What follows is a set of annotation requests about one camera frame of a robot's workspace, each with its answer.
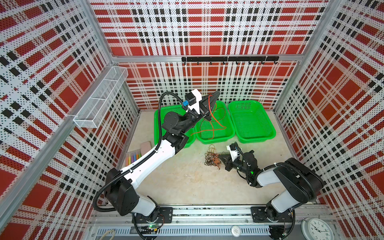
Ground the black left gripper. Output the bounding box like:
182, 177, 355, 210
179, 90, 219, 134

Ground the left green plastic basket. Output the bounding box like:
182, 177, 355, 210
153, 104, 196, 149

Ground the white wire mesh shelf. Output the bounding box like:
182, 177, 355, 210
74, 66, 128, 129

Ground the green plastic basket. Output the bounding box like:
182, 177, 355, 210
228, 100, 276, 144
192, 101, 235, 145
153, 104, 196, 149

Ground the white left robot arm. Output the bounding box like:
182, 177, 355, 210
93, 89, 221, 220

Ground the white round clock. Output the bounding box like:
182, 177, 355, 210
301, 218, 335, 240

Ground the metal base rail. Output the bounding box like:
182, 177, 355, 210
85, 204, 341, 240

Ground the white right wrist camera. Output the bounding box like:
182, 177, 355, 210
227, 142, 241, 162

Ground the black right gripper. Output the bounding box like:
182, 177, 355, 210
218, 153, 250, 176

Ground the black hook rail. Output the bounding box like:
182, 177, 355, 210
181, 56, 280, 63

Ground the middle green plastic basket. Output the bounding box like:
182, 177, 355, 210
192, 101, 235, 145

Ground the right green plastic basket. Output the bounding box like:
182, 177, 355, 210
228, 100, 276, 144

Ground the coloured marker pack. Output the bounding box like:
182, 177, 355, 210
125, 149, 142, 167

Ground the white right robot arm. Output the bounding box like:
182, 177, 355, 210
218, 150, 326, 221

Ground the pink eraser block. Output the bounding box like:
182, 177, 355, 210
140, 141, 152, 156

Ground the red thin cable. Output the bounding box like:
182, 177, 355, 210
190, 102, 227, 139

